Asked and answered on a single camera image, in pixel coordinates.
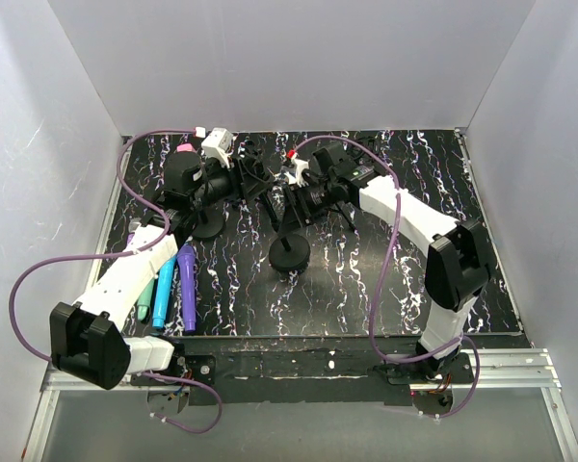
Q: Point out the black tripod stand with ring clamp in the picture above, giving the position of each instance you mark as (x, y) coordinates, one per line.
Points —
(263, 196)

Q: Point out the black round-base clip stand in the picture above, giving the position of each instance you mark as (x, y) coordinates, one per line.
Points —
(208, 221)

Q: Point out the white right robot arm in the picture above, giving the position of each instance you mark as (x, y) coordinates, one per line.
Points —
(460, 261)

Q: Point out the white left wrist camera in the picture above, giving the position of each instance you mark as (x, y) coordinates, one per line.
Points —
(217, 146)

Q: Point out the mint green microphone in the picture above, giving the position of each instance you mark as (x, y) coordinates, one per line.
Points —
(144, 303)

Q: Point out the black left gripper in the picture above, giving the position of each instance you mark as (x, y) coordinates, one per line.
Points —
(250, 185)

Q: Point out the black front mounting rail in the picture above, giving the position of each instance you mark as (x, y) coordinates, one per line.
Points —
(297, 369)

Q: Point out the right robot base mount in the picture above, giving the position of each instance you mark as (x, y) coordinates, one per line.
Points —
(431, 392)

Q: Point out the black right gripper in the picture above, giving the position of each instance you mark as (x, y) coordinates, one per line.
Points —
(297, 212)

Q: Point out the solid purple microphone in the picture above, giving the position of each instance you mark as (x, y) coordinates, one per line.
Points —
(186, 259)

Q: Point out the cyan blue microphone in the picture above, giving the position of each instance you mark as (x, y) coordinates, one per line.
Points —
(163, 293)

